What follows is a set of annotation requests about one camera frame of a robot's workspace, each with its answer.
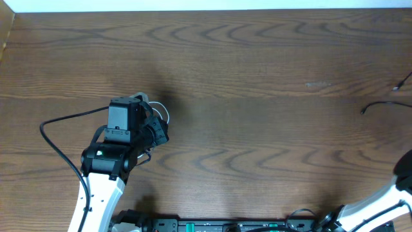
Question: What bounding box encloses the white USB cable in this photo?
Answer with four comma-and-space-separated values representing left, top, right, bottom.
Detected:
137, 101, 171, 159

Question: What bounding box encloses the black USB cable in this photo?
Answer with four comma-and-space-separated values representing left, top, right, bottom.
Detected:
360, 71, 412, 115

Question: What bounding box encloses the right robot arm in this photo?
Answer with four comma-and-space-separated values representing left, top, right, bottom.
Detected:
315, 154, 411, 231

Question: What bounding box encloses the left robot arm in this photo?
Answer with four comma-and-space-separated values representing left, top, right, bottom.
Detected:
69, 93, 169, 231

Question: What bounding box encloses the left camera black cable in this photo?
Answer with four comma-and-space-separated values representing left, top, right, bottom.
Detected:
39, 106, 110, 232

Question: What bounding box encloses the camera black cable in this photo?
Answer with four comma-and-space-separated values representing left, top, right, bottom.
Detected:
347, 201, 407, 232
39, 106, 110, 232

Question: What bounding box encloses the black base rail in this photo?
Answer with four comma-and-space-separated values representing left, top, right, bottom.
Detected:
111, 209, 395, 232

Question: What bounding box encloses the right camera black cable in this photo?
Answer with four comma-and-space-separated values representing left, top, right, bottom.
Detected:
347, 201, 407, 232

